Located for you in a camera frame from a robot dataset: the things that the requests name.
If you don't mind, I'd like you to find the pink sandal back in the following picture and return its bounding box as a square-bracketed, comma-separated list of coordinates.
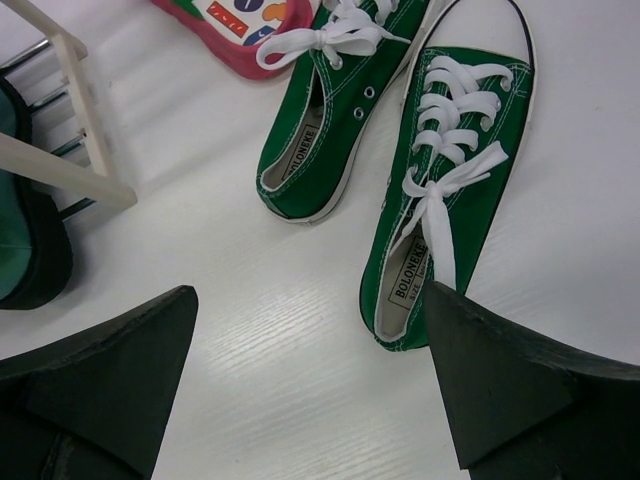
[153, 0, 314, 80]

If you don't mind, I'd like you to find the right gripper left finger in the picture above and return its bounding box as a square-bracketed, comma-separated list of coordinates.
[1, 285, 199, 479]

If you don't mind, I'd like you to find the green sneaker lower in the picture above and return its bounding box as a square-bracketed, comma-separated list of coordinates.
[359, 0, 536, 352]

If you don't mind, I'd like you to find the green sneaker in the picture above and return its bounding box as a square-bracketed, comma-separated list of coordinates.
[256, 0, 446, 224]
[359, 0, 536, 352]

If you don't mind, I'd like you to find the green loafer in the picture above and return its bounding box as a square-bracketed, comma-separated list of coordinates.
[0, 74, 75, 311]

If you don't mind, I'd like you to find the green sneaker upper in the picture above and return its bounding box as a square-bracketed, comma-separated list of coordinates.
[256, 0, 446, 224]

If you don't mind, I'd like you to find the cream shoe shelf with rods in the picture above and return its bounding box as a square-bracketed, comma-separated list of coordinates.
[1, 1, 137, 218]

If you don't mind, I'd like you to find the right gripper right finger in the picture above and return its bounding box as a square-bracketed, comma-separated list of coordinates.
[423, 282, 639, 479]

